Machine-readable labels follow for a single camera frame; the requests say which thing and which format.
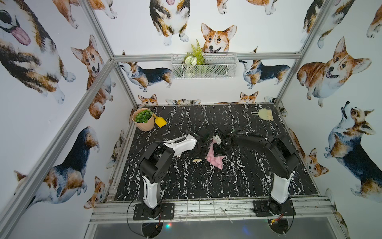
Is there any terracotta pot green plant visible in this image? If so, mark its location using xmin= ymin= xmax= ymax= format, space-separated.
xmin=132 ymin=108 xmax=155 ymax=132

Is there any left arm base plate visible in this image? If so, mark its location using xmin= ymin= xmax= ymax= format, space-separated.
xmin=133 ymin=203 xmax=175 ymax=221

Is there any beige hand brush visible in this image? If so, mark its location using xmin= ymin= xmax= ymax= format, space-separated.
xmin=251 ymin=109 xmax=274 ymax=121

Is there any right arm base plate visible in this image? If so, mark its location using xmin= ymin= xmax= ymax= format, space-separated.
xmin=253 ymin=198 xmax=296 ymax=217

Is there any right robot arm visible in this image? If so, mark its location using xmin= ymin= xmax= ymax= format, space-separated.
xmin=214 ymin=128 xmax=300 ymax=215

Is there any yellow toy shovel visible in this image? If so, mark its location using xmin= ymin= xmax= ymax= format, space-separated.
xmin=153 ymin=114 xmax=167 ymax=128

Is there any white wire wall basket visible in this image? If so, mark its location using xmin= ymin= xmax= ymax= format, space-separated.
xmin=171 ymin=53 xmax=238 ymax=79

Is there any green fern white flower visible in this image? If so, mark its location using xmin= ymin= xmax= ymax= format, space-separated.
xmin=182 ymin=40 xmax=206 ymax=78

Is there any aluminium front rail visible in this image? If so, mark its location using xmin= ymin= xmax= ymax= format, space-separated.
xmin=89 ymin=197 xmax=335 ymax=224

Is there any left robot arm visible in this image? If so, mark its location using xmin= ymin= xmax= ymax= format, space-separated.
xmin=139 ymin=128 xmax=213 ymax=210

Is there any pink cloth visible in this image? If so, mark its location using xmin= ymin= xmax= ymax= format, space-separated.
xmin=206 ymin=139 xmax=226 ymax=170

